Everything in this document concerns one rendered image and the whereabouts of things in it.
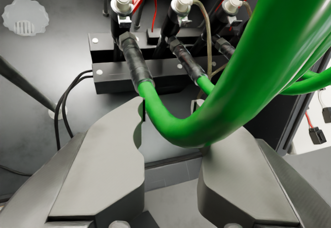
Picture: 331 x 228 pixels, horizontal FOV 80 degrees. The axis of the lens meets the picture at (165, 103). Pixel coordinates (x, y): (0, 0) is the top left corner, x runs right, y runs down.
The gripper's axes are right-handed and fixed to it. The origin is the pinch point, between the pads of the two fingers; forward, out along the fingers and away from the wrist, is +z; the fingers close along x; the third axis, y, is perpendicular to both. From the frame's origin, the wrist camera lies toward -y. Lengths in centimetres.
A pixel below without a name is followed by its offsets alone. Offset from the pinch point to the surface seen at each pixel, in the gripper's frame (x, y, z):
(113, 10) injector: -6.8, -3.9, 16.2
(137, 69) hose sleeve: -2.7, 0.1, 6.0
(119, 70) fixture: -8.3, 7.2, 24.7
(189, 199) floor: 22, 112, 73
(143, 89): -2.0, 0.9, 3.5
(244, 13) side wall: 18.9, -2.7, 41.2
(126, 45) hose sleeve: -4.4, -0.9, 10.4
